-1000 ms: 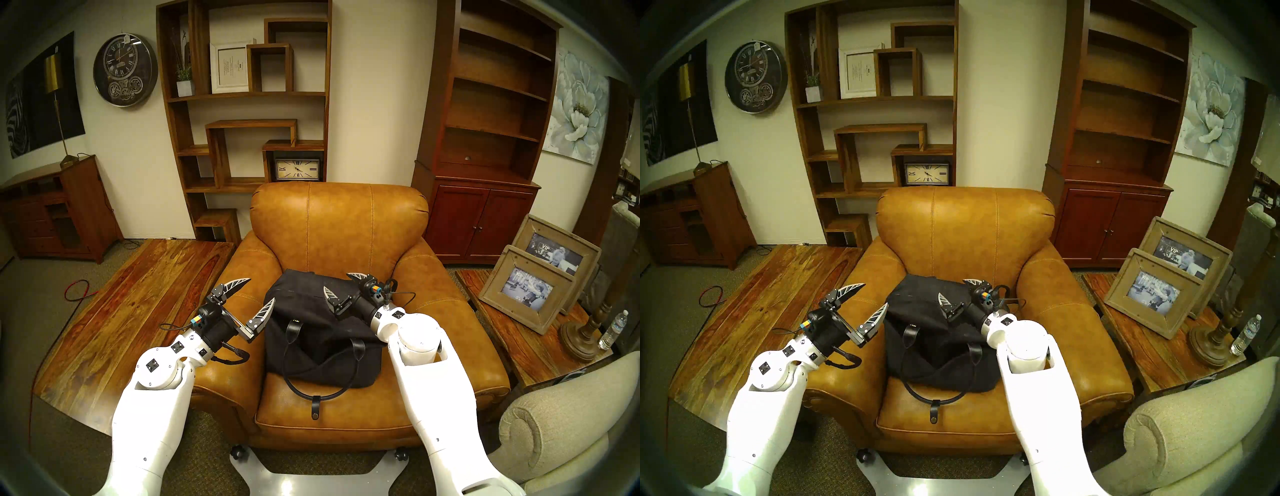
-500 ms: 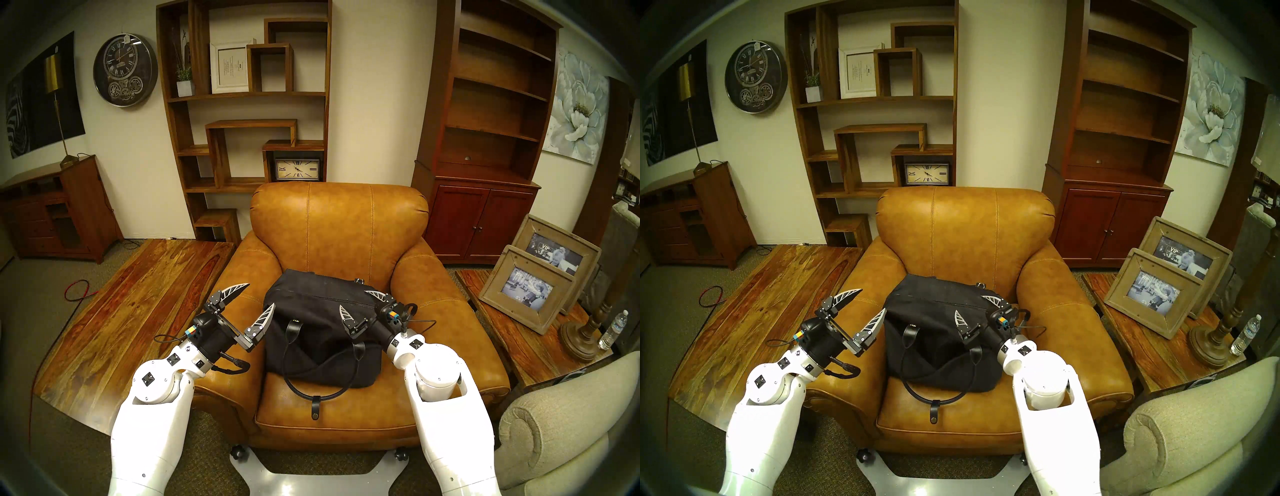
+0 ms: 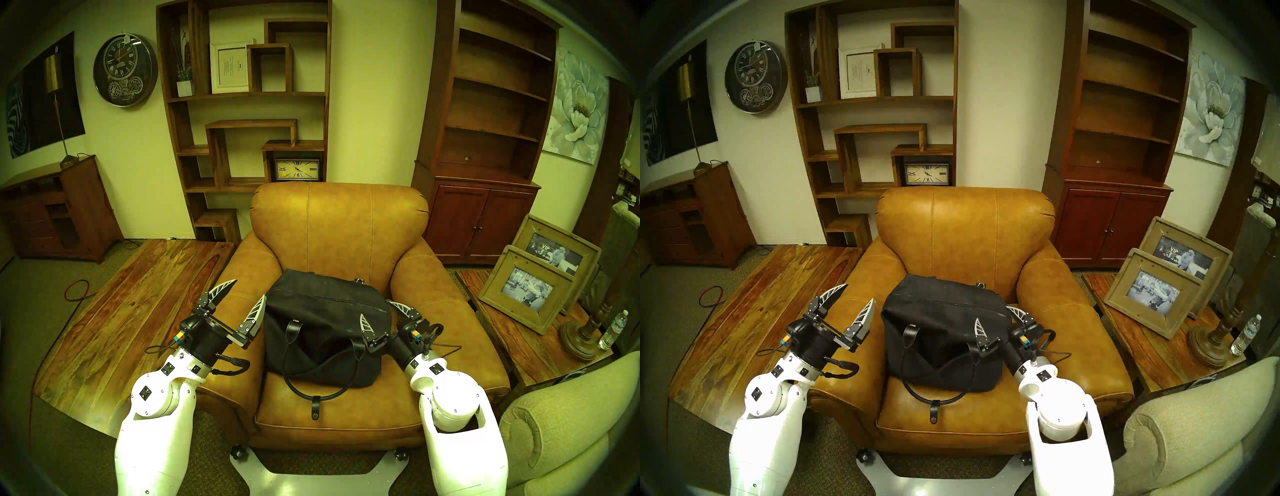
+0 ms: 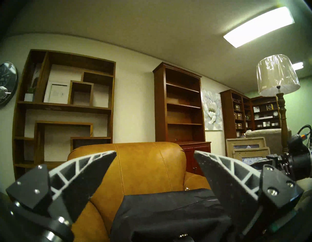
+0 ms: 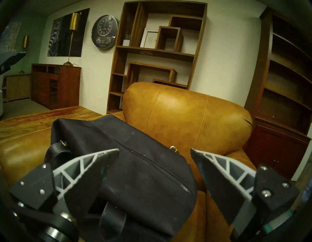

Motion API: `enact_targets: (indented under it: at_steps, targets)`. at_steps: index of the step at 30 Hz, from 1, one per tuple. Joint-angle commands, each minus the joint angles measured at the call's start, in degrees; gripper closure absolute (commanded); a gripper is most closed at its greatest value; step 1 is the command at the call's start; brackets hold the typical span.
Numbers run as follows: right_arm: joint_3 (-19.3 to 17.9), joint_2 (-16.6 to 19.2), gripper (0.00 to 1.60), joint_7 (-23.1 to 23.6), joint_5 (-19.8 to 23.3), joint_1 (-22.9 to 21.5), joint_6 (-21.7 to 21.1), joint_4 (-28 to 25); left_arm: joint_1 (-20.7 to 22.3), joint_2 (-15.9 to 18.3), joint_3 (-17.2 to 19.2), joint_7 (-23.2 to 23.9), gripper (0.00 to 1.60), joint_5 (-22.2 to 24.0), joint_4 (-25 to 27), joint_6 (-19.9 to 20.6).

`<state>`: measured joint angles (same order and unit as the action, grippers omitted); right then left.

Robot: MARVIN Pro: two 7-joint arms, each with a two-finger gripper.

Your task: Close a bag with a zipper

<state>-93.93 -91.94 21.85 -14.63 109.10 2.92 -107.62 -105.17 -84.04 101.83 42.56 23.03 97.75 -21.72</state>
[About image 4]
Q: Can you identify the large rustic wood picture frame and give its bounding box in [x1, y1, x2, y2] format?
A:
[225, 137, 266, 157]

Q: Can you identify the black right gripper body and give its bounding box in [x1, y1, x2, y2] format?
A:
[266, 146, 312, 181]

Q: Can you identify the dark wood bookcase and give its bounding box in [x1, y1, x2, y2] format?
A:
[219, 89, 253, 139]

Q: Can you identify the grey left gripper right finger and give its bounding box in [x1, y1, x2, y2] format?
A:
[194, 150, 304, 235]

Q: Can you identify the open wooden shelf unit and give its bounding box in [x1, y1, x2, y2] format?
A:
[12, 49, 116, 180]

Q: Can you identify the cherry wood bookcase hutch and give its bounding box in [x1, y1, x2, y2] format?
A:
[153, 62, 212, 176]

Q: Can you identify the black zipper handbag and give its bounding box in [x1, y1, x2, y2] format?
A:
[110, 188, 234, 242]

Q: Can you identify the tan leather armchair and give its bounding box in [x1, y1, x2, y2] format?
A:
[67, 141, 212, 242]

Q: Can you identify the wooden table lamp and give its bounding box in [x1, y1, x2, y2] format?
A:
[256, 54, 301, 154]

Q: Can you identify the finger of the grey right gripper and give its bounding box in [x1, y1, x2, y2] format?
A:
[249, 158, 273, 170]

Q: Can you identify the white framed certificate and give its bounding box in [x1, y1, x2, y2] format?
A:
[43, 81, 71, 104]

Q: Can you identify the dark bookcase with ornaments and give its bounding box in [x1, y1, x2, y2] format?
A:
[251, 96, 281, 130]

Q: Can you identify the plant in grey pot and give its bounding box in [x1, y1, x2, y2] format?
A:
[24, 71, 39, 102]

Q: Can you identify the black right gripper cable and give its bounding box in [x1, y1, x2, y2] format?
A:
[296, 124, 312, 147]

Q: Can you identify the round gear wall clock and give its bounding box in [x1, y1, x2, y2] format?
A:
[0, 61, 19, 109]

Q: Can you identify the grey upholstered armchair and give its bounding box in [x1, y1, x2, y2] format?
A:
[245, 128, 292, 154]

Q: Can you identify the white flower painting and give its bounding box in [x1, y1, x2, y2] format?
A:
[202, 89, 223, 131]

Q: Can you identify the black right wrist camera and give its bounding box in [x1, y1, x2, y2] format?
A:
[288, 134, 310, 151]

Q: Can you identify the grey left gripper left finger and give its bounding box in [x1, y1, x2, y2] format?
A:
[6, 150, 117, 223]

